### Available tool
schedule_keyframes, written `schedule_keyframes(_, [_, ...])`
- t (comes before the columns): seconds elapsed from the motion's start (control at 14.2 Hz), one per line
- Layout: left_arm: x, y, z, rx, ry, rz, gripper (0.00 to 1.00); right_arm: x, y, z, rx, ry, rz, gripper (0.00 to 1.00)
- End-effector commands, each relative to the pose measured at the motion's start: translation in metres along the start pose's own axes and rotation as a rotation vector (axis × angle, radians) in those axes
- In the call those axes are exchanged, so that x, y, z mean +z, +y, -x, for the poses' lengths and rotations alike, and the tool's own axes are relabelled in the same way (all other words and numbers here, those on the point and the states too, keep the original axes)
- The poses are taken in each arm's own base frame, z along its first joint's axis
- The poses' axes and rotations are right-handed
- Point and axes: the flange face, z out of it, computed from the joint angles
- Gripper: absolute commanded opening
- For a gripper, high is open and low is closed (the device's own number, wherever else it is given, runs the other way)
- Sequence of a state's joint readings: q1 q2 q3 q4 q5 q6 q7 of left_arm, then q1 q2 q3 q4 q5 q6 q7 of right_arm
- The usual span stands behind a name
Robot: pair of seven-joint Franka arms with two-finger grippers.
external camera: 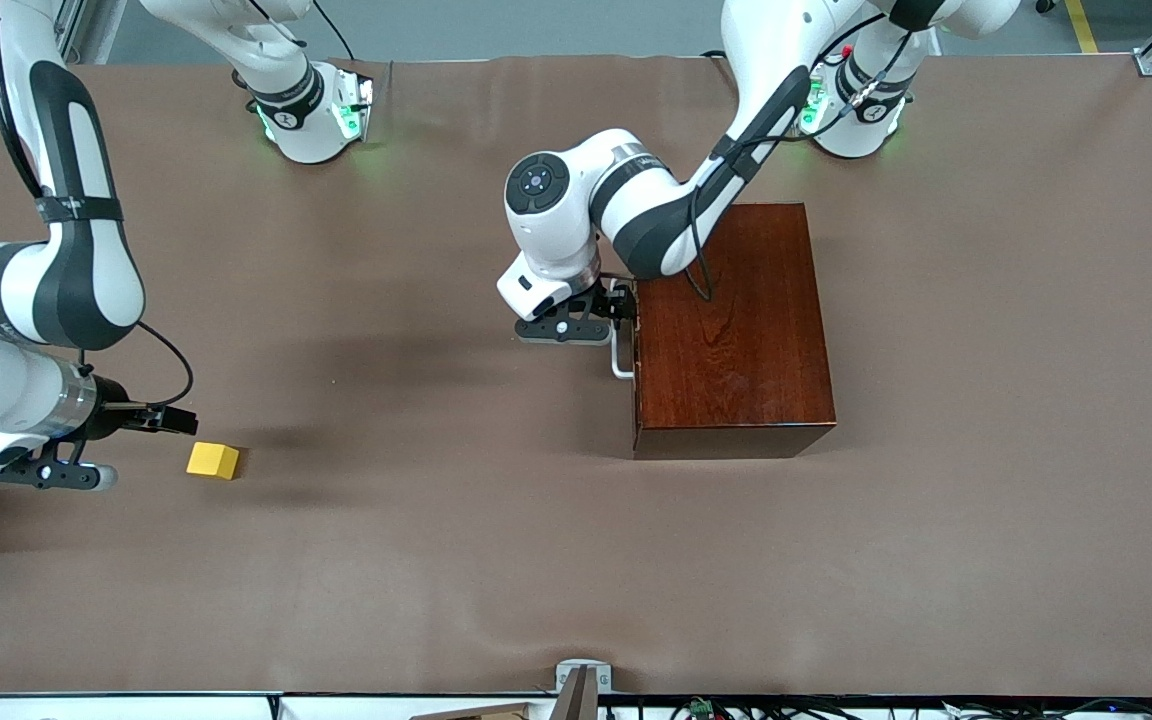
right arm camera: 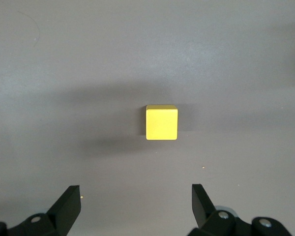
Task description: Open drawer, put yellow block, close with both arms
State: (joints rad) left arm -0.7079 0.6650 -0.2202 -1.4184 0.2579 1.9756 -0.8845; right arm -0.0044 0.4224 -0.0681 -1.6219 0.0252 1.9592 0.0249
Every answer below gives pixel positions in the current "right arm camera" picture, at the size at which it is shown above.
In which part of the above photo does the brown table mat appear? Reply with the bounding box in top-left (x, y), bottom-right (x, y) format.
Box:
top-left (0, 0), bottom-right (295, 236)

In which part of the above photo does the yellow wooden block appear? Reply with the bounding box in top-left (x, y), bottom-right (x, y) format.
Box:
top-left (146, 105), bottom-right (179, 141)

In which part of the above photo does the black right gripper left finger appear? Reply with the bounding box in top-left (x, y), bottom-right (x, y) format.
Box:
top-left (0, 185), bottom-right (82, 236)

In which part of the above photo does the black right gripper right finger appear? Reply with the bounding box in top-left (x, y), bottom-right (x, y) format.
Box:
top-left (188, 183), bottom-right (292, 236)

